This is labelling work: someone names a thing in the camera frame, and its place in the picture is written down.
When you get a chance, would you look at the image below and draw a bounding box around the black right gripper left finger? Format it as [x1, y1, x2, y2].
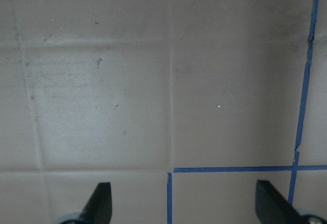
[78, 182, 112, 224]

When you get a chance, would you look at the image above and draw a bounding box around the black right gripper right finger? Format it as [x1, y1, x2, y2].
[255, 180, 309, 224]

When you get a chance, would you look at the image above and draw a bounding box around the brown paper table cover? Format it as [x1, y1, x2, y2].
[1, 0, 326, 223]

